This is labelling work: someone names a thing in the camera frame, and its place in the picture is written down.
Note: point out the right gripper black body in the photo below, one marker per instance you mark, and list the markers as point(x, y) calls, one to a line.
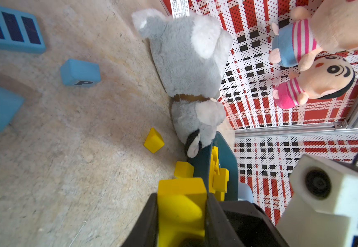
point(253, 227)

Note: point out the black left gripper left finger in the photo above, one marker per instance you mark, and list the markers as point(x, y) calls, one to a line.
point(145, 230)

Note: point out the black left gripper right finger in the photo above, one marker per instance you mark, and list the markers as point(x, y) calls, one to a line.
point(218, 230)

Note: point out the yellow arch block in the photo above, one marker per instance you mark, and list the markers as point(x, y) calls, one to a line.
point(181, 205)

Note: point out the light blue alarm clock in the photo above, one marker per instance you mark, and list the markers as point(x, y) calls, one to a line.
point(245, 193)

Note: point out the yellow cube near bin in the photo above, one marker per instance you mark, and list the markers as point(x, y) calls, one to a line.
point(183, 170)

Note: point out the dark teal plastic bin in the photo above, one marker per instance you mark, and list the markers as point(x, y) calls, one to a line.
point(227, 160)

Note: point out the small yellow cube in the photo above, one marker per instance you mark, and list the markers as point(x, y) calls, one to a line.
point(154, 141)

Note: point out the right hanging cartoon doll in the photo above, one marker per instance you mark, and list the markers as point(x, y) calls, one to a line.
point(328, 77)

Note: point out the hanging cartoon doll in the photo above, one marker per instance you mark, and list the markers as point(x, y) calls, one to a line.
point(328, 77)
point(332, 28)

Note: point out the blue letter P cube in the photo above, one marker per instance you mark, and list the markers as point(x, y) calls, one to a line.
point(80, 73)

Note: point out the grey husky plush toy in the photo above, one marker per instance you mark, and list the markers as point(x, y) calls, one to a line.
point(190, 54)

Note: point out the left hanging cartoon doll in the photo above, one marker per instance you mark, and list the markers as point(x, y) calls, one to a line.
point(332, 28)

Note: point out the blue striped block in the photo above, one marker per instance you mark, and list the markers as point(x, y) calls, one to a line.
point(19, 31)

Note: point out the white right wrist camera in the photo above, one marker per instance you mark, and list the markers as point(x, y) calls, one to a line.
point(323, 211)

